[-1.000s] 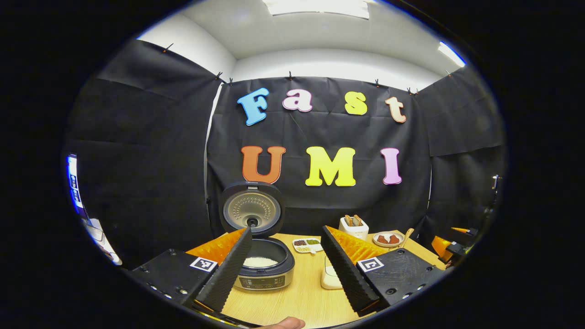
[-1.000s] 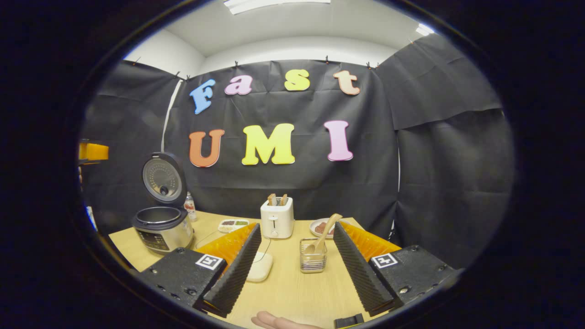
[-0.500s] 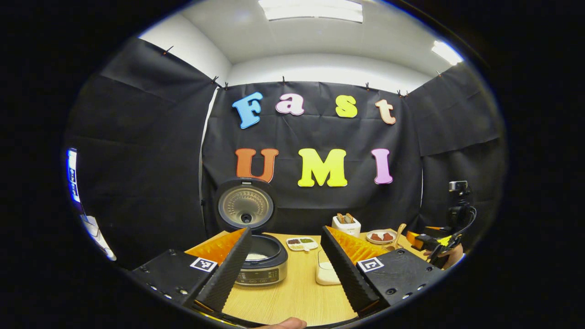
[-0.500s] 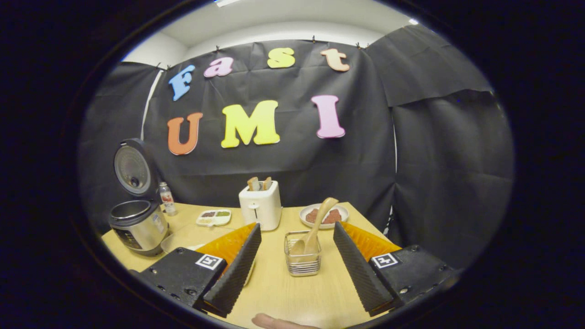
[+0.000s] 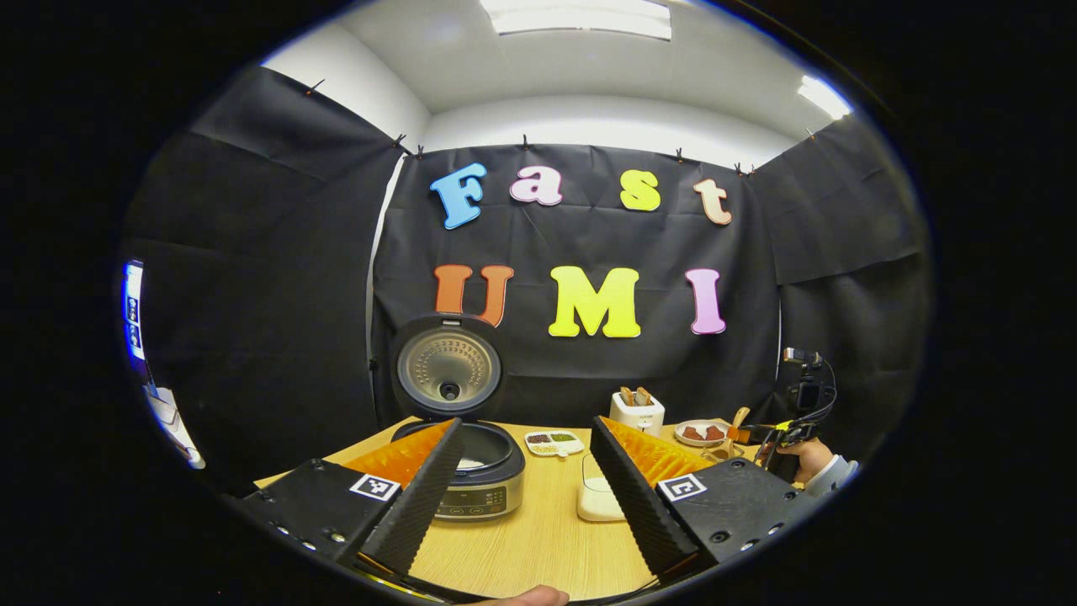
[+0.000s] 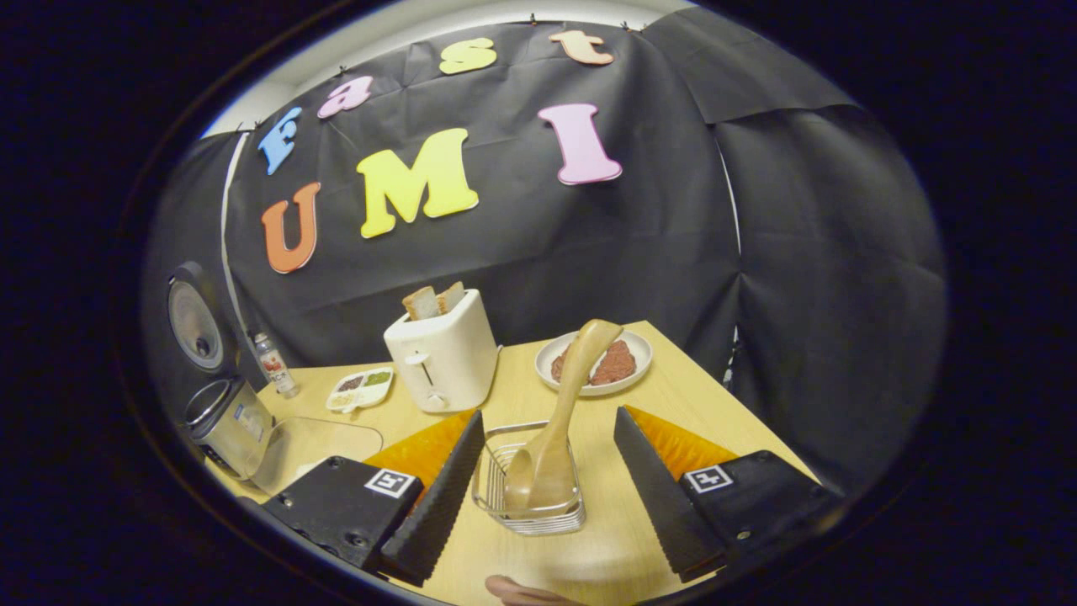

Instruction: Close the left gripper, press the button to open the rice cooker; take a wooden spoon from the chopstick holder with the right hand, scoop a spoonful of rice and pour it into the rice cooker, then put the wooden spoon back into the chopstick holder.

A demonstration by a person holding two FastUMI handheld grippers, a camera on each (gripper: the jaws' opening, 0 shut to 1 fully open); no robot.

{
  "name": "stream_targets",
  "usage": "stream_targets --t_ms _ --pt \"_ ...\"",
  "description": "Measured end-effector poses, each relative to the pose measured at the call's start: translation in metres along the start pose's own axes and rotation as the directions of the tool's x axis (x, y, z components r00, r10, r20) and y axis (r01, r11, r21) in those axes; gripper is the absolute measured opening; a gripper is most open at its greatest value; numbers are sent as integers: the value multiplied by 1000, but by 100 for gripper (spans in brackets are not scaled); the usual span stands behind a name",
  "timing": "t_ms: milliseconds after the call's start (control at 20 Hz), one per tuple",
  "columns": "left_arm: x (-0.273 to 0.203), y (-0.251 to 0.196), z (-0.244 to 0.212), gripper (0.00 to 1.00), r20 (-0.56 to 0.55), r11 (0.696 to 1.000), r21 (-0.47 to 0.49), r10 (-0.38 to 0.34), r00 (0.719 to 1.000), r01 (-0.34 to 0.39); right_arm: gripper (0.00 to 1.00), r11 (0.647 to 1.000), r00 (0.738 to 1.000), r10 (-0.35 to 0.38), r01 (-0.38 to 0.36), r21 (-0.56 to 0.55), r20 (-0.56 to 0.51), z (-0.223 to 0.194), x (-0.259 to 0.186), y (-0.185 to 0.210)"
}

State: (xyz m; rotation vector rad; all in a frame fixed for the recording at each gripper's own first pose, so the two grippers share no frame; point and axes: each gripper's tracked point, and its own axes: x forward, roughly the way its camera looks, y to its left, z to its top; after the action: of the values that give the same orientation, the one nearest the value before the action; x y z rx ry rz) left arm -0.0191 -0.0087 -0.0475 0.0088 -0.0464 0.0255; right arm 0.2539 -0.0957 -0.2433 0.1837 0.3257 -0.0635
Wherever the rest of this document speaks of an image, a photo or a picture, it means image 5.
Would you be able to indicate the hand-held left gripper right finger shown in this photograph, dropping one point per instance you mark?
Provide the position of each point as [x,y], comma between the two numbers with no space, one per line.
[631,497]

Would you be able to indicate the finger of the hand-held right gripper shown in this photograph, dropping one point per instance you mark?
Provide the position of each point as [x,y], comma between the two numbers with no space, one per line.
[770,433]

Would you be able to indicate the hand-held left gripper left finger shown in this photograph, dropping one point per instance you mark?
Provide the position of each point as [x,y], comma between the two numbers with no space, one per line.
[421,497]

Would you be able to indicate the clear box of rice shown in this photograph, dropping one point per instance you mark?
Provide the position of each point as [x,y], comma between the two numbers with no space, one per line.
[597,497]

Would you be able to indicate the black silver rice cooker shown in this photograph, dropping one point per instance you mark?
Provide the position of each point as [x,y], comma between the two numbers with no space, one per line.
[484,488]

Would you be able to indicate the white round plate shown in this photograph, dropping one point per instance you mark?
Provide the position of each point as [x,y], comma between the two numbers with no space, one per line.
[702,441]

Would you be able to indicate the white toaster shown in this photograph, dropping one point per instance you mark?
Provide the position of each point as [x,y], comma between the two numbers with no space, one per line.
[638,417]

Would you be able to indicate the white divided dish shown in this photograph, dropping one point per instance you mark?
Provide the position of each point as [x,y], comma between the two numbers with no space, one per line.
[554,443]

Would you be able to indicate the black backdrop cloth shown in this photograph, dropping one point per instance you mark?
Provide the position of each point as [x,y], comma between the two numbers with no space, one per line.
[269,295]

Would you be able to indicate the white side desk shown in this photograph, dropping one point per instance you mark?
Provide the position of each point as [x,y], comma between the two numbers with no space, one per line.
[172,425]

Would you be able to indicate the small ceiling light panel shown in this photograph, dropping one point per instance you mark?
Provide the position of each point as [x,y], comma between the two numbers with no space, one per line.
[824,97]

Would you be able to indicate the computer monitor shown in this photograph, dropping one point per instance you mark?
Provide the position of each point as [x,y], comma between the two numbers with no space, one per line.
[133,307]

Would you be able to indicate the large ceiling light panel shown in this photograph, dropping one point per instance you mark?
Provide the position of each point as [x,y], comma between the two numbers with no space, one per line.
[580,17]

